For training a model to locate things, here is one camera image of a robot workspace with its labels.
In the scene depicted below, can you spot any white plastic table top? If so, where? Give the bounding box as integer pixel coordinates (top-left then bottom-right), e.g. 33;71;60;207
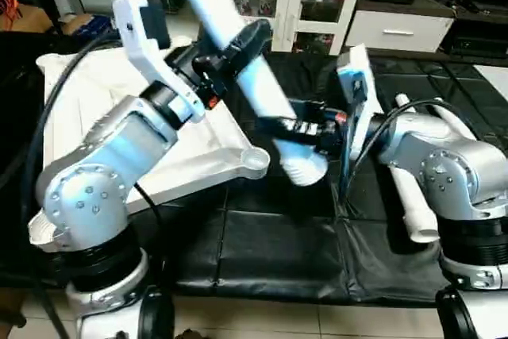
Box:
28;36;271;249

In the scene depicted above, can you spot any white glass-door cabinet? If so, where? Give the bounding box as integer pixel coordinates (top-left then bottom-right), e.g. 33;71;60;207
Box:
221;0;371;55

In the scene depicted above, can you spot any blue plastic bag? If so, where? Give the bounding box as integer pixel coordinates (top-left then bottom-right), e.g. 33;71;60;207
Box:
78;13;114;36

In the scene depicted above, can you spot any white drawer unit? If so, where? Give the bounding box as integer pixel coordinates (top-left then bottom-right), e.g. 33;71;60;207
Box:
344;10;459;55

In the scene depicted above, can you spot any black work mat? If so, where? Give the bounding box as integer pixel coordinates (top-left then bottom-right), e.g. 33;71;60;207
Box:
0;33;508;308

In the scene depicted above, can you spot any white flat board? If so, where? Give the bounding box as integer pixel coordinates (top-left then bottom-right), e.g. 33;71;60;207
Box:
474;64;508;102

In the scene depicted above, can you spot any brown cardboard box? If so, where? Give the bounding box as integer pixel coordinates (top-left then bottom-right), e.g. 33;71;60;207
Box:
6;2;51;35

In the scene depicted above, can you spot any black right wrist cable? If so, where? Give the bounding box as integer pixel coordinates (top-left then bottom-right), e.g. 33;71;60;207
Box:
337;98;447;214

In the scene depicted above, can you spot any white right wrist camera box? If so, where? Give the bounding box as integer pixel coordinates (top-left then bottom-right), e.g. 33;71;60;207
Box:
336;44;380;161

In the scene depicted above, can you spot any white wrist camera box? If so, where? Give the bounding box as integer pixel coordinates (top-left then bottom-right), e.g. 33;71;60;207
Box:
111;0;209;121
336;44;380;161

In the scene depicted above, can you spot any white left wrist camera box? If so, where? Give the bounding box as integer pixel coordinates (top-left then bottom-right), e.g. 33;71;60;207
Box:
111;0;209;121

